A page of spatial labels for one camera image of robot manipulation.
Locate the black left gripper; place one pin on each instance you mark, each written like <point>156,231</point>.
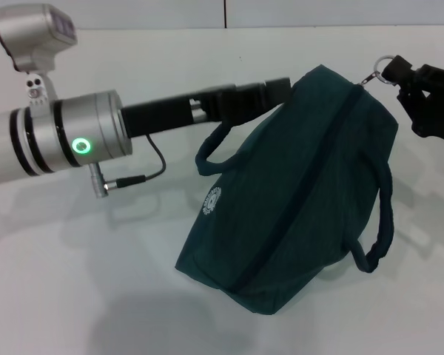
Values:
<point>163,114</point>

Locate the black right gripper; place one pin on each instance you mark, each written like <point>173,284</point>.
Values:
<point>433,103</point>

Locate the teal insulated lunch bag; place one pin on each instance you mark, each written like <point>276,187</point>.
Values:
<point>288,192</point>

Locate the silver left camera mount bracket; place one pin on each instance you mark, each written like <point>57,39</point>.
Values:
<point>38,90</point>

